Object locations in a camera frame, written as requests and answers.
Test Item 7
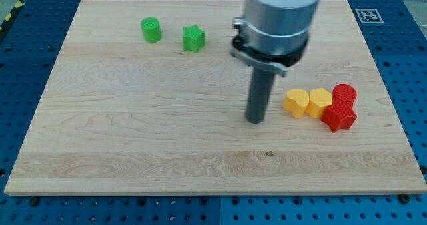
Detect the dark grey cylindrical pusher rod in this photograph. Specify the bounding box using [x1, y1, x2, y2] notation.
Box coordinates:
[245, 68, 275, 124]

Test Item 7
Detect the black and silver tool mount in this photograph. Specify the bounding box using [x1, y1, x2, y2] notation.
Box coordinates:
[230, 17, 308, 77]

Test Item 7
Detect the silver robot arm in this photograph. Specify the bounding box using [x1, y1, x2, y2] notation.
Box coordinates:
[230, 0, 320, 124]

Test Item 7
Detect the yellow heart block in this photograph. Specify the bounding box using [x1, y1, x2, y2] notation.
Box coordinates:
[282, 89, 309, 118]

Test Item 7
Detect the yellow hexagon block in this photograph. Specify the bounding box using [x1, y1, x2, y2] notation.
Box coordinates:
[306, 88, 333, 119]

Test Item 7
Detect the red cylinder block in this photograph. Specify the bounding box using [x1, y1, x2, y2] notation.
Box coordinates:
[332, 83, 357, 102]

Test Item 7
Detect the red star block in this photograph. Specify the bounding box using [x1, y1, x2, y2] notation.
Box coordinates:
[320, 97, 357, 132]

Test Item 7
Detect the green star block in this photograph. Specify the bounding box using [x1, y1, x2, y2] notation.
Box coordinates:
[182, 24, 205, 53]

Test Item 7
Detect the white fiducial marker tag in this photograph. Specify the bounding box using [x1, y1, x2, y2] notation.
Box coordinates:
[356, 8, 384, 24]

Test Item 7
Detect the wooden board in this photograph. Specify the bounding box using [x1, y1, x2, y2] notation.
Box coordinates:
[5, 0, 426, 196]

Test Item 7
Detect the green cylinder block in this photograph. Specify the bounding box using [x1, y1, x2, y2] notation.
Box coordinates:
[140, 17, 162, 43]

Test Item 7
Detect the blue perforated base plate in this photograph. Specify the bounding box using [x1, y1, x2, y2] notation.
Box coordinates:
[1, 0, 426, 224]

